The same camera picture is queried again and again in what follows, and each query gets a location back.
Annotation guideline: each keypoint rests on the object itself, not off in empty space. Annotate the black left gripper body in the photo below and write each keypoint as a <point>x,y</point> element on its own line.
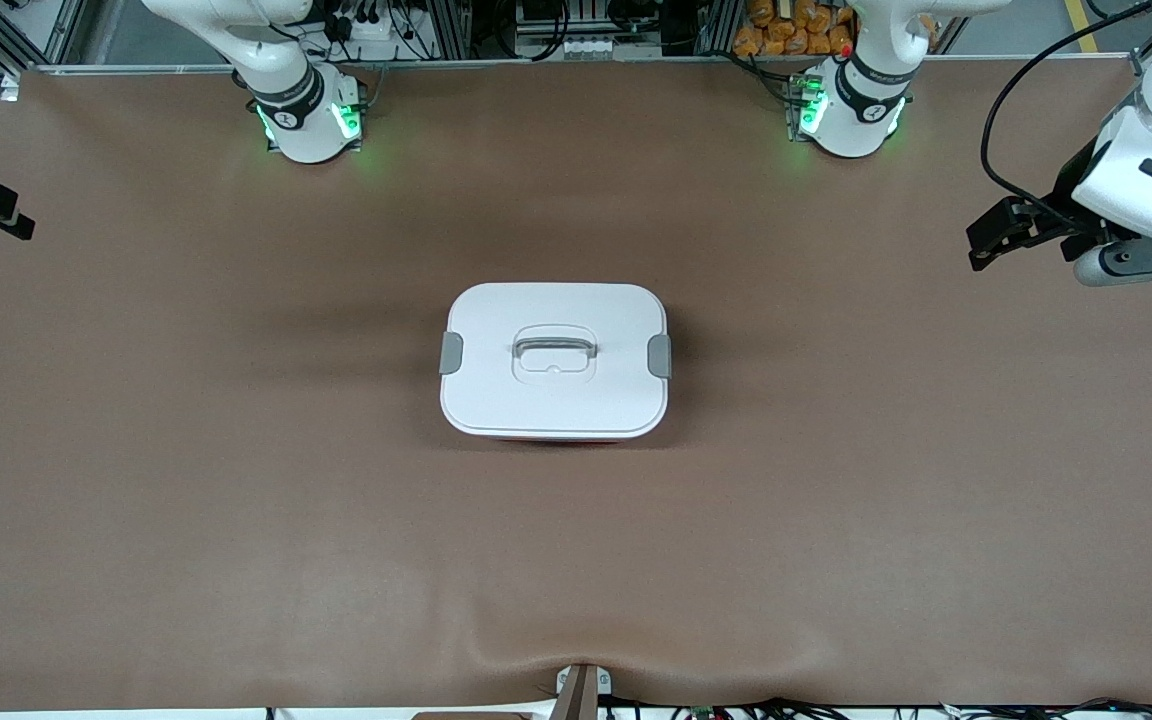
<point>1073,186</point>

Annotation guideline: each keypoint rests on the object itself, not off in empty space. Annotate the white box lid grey latches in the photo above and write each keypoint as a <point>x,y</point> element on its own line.
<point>556,400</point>

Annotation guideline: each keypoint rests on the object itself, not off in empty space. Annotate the pink plastic box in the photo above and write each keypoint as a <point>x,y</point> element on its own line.
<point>561,439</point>

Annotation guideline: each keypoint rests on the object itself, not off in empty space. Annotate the pile of orange packets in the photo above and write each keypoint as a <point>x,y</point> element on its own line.
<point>781,35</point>

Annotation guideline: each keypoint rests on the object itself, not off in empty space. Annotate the white power strip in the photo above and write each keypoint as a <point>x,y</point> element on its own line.
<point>366,25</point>

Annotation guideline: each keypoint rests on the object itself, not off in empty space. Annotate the white terminal block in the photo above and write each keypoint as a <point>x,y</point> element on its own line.
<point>591,47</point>

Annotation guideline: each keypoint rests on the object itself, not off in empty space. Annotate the aluminium frame post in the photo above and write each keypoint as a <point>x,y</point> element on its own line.
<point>66,30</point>

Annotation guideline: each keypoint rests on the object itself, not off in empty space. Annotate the aluminium table rail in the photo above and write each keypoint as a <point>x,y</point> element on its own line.
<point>536,63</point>

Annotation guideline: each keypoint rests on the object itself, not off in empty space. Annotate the metal table edge bracket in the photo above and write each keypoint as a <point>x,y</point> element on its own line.
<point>581,690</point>

